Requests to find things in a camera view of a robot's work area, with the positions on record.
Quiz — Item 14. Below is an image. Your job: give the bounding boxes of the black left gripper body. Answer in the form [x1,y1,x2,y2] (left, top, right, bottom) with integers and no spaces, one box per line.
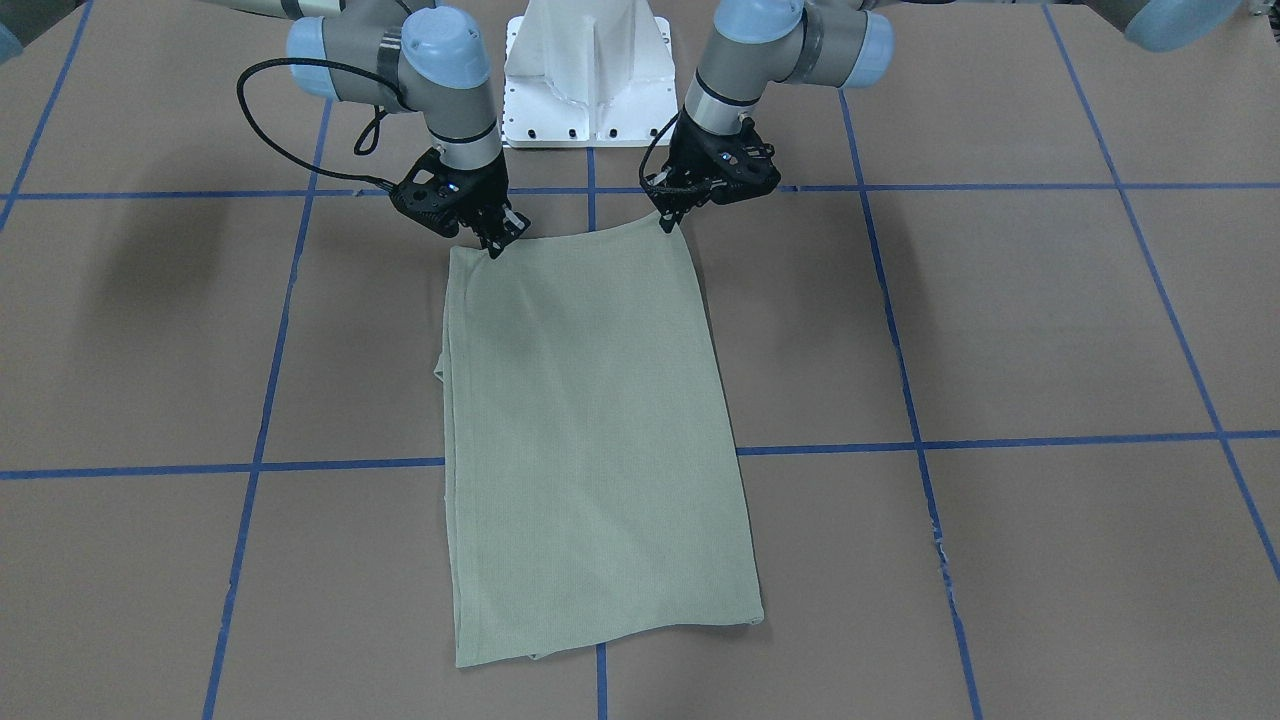
[643,111,781,220]

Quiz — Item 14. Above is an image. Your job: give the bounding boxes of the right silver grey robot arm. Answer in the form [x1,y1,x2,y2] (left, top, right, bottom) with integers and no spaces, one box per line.
[232,1,530,258]

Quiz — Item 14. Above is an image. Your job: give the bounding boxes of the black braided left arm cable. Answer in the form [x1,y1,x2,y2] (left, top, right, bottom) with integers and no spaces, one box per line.
[637,111,687,197]

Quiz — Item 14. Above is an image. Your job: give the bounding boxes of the sage green long-sleeve shirt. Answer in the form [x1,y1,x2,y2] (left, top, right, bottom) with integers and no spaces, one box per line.
[435,213,765,667]

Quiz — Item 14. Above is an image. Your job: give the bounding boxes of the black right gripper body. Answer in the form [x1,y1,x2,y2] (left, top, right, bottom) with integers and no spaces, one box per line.
[389,149,531,250]

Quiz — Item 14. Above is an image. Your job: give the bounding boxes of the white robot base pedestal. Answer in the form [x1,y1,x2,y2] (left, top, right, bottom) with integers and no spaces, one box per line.
[500,1,678,149]

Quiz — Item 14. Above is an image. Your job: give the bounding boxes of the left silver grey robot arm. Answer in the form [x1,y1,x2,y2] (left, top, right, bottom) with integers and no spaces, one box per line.
[637,1,1277,233]

